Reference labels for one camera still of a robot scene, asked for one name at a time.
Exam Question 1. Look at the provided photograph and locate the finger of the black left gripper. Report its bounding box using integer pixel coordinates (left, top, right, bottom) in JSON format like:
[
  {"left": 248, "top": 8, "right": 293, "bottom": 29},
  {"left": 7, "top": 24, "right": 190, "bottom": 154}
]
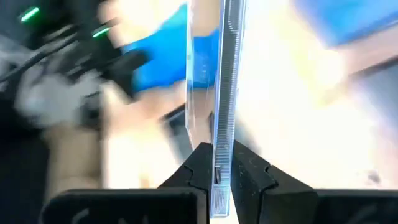
[{"left": 105, "top": 49, "right": 150, "bottom": 94}]

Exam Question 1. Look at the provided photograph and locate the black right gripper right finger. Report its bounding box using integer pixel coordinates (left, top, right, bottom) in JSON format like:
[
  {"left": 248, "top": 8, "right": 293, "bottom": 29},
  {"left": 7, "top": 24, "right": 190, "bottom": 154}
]
[{"left": 230, "top": 139, "right": 319, "bottom": 224}]

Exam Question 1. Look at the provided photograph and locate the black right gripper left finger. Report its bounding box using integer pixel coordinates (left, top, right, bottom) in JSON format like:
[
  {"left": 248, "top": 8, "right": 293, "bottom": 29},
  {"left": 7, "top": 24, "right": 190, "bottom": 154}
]
[{"left": 157, "top": 141, "right": 216, "bottom": 192}]

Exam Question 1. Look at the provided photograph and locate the clear CD jewel case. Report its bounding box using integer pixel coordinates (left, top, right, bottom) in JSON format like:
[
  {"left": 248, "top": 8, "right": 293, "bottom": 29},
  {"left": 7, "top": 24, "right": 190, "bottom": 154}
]
[{"left": 185, "top": 0, "right": 247, "bottom": 218}]

